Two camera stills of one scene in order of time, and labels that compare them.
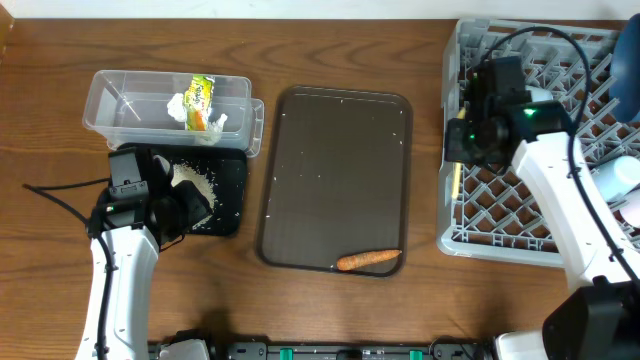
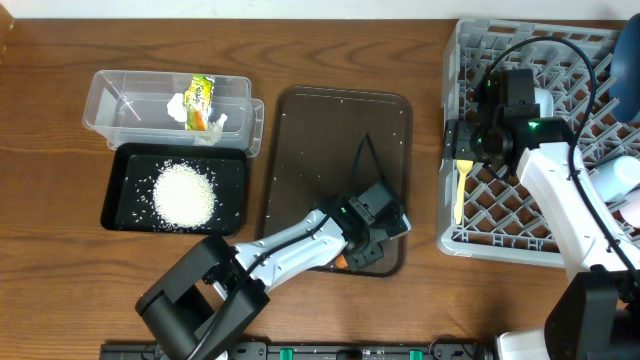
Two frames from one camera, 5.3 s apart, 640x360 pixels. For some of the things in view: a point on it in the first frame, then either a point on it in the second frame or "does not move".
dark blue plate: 625,72 does not move
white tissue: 213,131 does not move
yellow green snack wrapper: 197,99 does not move
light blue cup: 617,176 does not move
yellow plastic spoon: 457,165 to 463,167
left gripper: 197,206 to 358,263
